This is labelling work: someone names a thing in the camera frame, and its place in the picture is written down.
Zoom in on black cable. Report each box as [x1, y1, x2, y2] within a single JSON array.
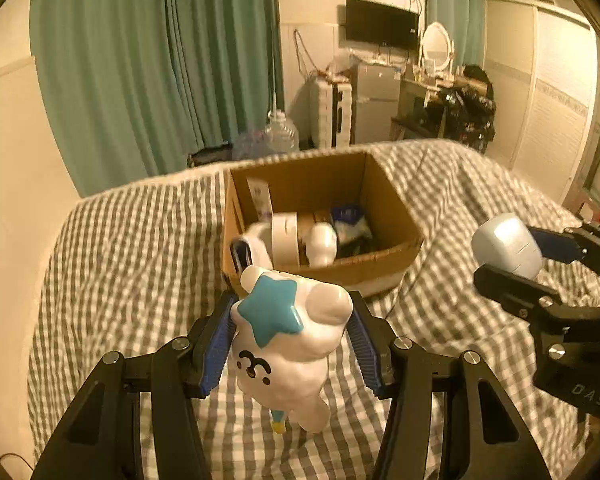
[[0, 452, 36, 468]]

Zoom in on brown cardboard box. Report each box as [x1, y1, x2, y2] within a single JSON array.
[[221, 151, 426, 301]]

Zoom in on white figurine with blue star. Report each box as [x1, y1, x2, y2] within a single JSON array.
[[230, 266, 352, 433]]

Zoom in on clear plastic bag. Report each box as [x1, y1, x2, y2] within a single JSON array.
[[232, 130, 268, 161]]

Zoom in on checked bed sheet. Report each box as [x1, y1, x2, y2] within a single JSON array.
[[27, 139, 600, 480]]

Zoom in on cream dressing table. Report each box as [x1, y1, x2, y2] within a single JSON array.
[[399, 67, 461, 126]]

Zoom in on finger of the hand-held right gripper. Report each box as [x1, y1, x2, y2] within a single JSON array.
[[530, 224, 600, 281], [472, 263, 568, 325]]

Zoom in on white tape roll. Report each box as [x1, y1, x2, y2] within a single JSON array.
[[271, 212, 301, 266]]

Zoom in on white grey-rimmed sock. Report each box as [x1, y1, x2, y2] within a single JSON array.
[[232, 232, 273, 281]]

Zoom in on black wall television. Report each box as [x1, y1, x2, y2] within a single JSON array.
[[345, 0, 421, 52]]

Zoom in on white louvred wardrobe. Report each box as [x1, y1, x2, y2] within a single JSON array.
[[485, 0, 600, 201]]

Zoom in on clear large water bottle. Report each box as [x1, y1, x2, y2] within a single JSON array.
[[262, 109, 301, 153]]

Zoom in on crumpled plastic bag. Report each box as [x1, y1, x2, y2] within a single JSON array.
[[327, 50, 361, 81]]

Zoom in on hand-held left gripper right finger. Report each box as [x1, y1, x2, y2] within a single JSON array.
[[347, 290, 553, 480]]

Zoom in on blue and white tissue pack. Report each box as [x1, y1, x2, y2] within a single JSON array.
[[330, 203, 373, 246]]

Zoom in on oval white-framed mirror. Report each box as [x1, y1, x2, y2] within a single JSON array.
[[419, 22, 455, 73]]

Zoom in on white printed card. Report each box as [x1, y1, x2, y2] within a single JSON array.
[[247, 177, 274, 222]]

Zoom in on thin wall cable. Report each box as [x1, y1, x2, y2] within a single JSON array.
[[292, 29, 326, 81]]

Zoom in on white rounded case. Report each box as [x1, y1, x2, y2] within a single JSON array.
[[471, 213, 545, 278]]

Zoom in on white ribbed suitcase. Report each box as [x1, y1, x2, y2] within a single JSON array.
[[311, 79, 355, 148]]

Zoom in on dark stool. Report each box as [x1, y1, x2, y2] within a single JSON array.
[[391, 116, 441, 141]]

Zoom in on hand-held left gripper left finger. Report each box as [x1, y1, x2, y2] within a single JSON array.
[[30, 290, 241, 480]]

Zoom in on white round jar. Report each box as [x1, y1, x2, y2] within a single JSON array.
[[305, 222, 338, 267]]

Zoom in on dark cloth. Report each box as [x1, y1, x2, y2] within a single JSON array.
[[187, 145, 233, 168]]

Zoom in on grey small fridge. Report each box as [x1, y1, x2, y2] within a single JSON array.
[[352, 62, 403, 145]]

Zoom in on wide green curtain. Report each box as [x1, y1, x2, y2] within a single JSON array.
[[166, 0, 286, 163], [30, 0, 173, 196]]

